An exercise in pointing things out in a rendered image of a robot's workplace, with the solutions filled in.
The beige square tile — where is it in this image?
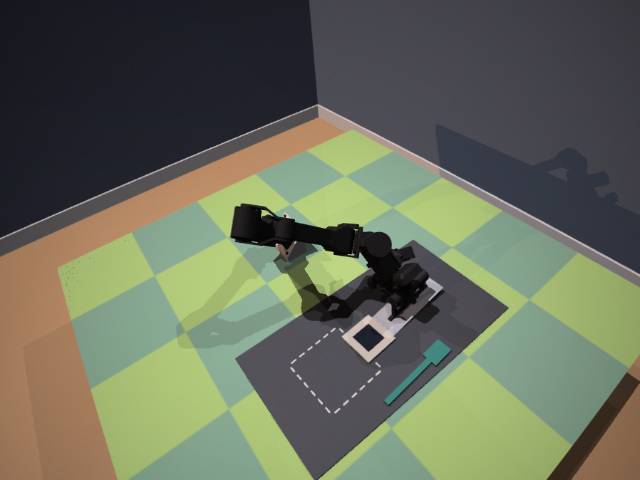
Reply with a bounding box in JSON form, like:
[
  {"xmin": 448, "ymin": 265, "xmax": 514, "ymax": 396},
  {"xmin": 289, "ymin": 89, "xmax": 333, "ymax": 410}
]
[{"xmin": 342, "ymin": 315, "xmax": 396, "ymax": 363}]

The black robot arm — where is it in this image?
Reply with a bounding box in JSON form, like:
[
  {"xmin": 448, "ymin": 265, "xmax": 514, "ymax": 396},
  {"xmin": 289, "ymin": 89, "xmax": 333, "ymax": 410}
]
[{"xmin": 230, "ymin": 203, "xmax": 415, "ymax": 265}]

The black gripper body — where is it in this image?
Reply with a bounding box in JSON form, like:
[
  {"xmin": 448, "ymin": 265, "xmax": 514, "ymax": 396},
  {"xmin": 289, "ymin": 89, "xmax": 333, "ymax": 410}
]
[{"xmin": 366, "ymin": 251, "xmax": 422, "ymax": 290}]

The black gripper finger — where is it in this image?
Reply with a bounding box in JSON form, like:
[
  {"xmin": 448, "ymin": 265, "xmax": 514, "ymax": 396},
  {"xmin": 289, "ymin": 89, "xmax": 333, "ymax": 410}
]
[
  {"xmin": 393, "ymin": 282, "xmax": 416, "ymax": 305},
  {"xmin": 379, "ymin": 281, "xmax": 409, "ymax": 305}
]

